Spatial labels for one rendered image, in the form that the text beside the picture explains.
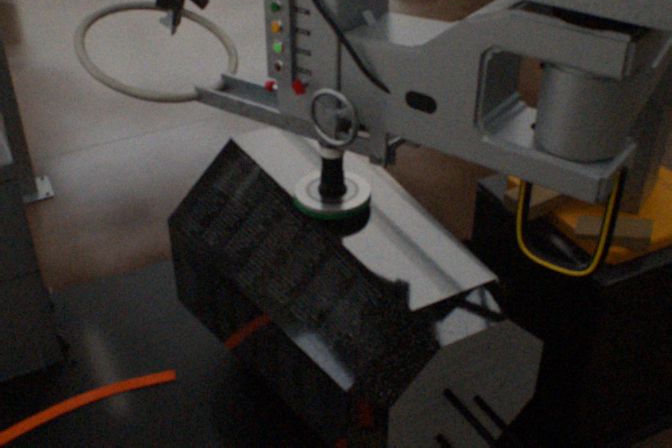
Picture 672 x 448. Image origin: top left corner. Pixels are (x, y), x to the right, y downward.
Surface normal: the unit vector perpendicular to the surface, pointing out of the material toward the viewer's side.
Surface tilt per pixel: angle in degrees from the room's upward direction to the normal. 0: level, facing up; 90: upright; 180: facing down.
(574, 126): 90
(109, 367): 0
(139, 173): 0
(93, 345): 0
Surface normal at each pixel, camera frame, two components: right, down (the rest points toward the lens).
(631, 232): -0.18, -0.86
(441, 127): -0.60, 0.44
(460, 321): 0.27, -0.43
